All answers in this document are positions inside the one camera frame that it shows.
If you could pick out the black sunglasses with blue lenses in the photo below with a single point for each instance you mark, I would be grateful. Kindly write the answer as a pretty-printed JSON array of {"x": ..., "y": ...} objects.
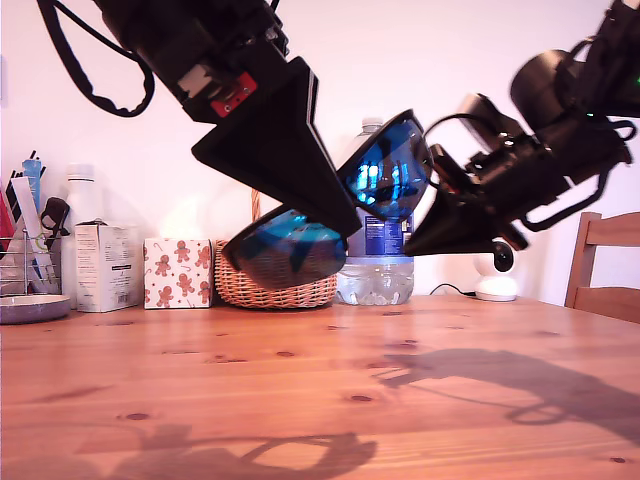
[{"x": 385, "y": 185}]

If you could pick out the blue white paper packet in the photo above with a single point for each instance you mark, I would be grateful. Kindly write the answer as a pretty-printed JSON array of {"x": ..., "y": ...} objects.
[{"x": 32, "y": 185}]

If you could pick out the white printed carton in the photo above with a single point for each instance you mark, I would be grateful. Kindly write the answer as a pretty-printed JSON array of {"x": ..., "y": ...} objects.
[{"x": 105, "y": 270}]

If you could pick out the white insulated bottle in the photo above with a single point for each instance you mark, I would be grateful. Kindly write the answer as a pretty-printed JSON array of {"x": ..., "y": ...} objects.
[{"x": 80, "y": 200}]

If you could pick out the large clear water bottle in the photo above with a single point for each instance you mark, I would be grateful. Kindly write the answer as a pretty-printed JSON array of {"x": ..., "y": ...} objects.
[{"x": 375, "y": 285}]

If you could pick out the wooden chair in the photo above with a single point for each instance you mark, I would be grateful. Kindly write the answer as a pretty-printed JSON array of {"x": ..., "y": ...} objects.
[{"x": 605, "y": 300}]

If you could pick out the gingerbread print tissue box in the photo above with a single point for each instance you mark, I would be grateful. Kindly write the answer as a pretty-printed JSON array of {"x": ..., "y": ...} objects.
[{"x": 175, "y": 275}]

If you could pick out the black clip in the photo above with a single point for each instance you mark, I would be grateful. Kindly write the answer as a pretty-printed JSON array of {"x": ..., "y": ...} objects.
[{"x": 54, "y": 210}]

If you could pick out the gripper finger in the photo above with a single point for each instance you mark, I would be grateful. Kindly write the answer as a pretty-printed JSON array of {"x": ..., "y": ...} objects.
[
  {"x": 450, "y": 210},
  {"x": 250, "y": 160},
  {"x": 310, "y": 135},
  {"x": 470, "y": 237}
]

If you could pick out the white tissue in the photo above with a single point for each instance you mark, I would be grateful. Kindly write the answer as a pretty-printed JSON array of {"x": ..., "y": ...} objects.
[{"x": 182, "y": 222}]

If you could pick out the small white round camera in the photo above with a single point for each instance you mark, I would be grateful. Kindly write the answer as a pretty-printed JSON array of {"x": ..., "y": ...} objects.
[{"x": 495, "y": 291}]

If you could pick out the grey round plate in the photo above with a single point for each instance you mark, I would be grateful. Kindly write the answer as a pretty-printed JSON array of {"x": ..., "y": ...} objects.
[{"x": 30, "y": 310}]

